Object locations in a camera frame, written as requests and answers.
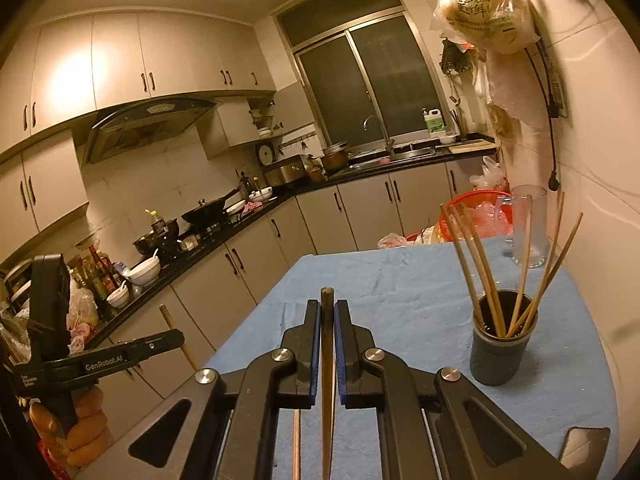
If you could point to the black wok pan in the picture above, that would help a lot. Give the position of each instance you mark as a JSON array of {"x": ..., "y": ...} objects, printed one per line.
[{"x": 208, "y": 212}]

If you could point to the dark kitchen window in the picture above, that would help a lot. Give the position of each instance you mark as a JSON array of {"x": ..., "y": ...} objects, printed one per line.
[{"x": 359, "y": 58}]

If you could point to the left hand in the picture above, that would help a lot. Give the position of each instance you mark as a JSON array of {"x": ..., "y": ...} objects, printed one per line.
[{"x": 83, "y": 443}]

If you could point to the black range hood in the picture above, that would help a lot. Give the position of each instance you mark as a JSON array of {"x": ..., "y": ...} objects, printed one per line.
[{"x": 143, "y": 123}]

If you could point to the brown cooking pot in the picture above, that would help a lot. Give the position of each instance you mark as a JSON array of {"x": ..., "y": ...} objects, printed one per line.
[{"x": 335, "y": 157}]

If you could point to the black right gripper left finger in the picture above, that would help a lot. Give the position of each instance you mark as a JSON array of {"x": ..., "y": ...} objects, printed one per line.
[{"x": 222, "y": 426}]

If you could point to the red plastic basket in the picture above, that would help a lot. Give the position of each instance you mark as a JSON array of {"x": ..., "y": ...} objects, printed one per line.
[{"x": 490, "y": 212}]

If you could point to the clear glass mug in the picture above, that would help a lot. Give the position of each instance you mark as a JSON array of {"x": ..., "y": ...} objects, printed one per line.
[{"x": 539, "y": 245}]

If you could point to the green detergent jug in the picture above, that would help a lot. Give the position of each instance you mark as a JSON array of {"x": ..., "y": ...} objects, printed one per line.
[{"x": 434, "y": 121}]

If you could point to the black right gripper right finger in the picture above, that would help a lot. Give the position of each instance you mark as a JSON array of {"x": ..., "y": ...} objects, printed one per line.
[{"x": 431, "y": 427}]

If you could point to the yellow cap oil bottle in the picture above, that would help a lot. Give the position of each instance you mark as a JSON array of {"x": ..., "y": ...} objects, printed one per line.
[{"x": 159, "y": 225}]

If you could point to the blue towel mat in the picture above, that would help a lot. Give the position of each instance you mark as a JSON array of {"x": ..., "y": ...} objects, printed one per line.
[{"x": 416, "y": 305}]

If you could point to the white ceramic bowl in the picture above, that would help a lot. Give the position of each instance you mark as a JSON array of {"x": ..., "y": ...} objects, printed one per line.
[{"x": 145, "y": 272}]

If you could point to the wooden cutting board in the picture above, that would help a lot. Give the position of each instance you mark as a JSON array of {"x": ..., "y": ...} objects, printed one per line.
[{"x": 471, "y": 146}]

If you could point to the black utensil holder cup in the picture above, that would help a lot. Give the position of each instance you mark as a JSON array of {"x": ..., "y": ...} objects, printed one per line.
[{"x": 495, "y": 360}]

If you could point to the chrome sink faucet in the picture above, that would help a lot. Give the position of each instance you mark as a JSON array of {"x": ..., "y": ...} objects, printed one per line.
[{"x": 389, "y": 142}]

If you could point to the white plastic bag with food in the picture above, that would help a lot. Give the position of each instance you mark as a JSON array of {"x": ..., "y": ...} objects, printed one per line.
[{"x": 503, "y": 26}]

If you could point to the black phone on table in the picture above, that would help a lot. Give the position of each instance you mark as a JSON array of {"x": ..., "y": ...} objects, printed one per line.
[{"x": 584, "y": 450}]

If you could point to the small white bowl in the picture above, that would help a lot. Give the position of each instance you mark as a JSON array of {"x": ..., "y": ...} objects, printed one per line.
[{"x": 119, "y": 298}]

